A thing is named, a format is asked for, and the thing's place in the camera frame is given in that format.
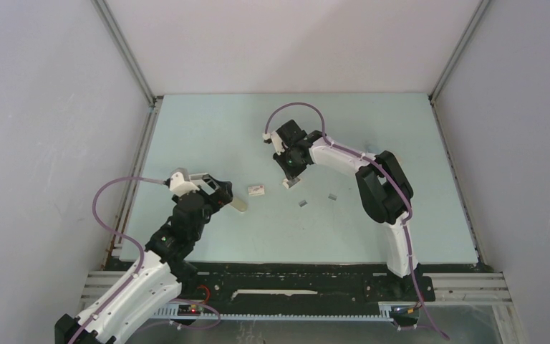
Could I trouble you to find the olive green stapler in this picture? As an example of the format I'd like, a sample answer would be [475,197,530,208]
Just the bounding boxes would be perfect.
[230,197,248,213]

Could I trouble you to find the white stapler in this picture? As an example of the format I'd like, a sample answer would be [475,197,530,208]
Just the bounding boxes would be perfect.
[189,173,210,183]

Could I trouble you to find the white staple box sleeve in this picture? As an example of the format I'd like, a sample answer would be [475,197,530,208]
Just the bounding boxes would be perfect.
[247,185,266,196]

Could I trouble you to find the left aluminium frame post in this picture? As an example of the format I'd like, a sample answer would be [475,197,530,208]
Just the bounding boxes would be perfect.
[91,0,157,107]

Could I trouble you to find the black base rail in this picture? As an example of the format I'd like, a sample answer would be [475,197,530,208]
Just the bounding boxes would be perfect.
[153,259,438,318]

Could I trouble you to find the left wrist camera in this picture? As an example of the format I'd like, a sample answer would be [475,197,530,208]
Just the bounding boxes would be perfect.
[163,168,199,197]

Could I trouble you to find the aluminium frame post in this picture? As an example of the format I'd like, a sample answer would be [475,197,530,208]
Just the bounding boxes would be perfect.
[429,0,492,105]
[91,0,157,107]

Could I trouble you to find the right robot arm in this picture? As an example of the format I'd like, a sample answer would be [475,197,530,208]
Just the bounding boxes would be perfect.
[262,120,418,300]

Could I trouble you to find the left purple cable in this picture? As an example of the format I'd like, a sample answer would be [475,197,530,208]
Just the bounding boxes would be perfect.
[66,176,221,344]

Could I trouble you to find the right aluminium frame post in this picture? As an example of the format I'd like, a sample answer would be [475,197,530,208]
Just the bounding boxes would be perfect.
[429,0,492,105]

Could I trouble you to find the staple tray box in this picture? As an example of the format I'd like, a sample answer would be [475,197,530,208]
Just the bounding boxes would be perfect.
[282,178,300,189]

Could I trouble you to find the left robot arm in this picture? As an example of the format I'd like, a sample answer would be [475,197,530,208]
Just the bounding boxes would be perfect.
[54,168,234,343]

